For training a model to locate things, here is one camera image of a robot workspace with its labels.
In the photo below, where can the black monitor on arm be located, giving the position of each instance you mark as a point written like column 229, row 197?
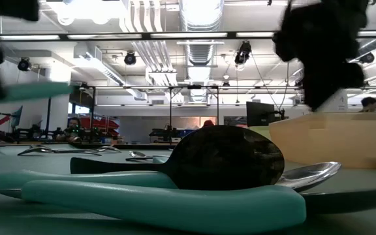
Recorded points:
column 260, row 114

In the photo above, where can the black ceiling spotlight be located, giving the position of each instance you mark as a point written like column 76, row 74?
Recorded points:
column 370, row 58
column 130, row 59
column 24, row 64
column 243, row 52

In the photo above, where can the tilted blue monitor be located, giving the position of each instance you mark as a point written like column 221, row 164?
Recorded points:
column 17, row 116

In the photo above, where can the beige plastic bin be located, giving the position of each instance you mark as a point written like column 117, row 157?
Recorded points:
column 338, row 140

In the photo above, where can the yellow plastic bin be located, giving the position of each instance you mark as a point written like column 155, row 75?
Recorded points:
column 261, row 132

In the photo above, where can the red storage rack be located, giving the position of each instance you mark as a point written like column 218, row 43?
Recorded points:
column 104, row 125

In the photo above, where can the green table mat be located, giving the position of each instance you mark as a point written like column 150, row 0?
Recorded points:
column 370, row 178

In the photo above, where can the background robot workstation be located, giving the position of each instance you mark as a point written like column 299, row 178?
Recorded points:
column 165, row 133

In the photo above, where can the black overhead frame beam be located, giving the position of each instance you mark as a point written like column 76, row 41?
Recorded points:
column 109, row 33

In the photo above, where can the silver ribbed ventilation duct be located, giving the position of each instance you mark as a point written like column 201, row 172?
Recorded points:
column 201, row 19

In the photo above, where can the black metal rig frame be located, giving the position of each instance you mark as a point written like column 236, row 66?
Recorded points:
column 126, row 87

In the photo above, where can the black metal table frame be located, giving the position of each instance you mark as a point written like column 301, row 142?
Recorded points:
column 135, row 146

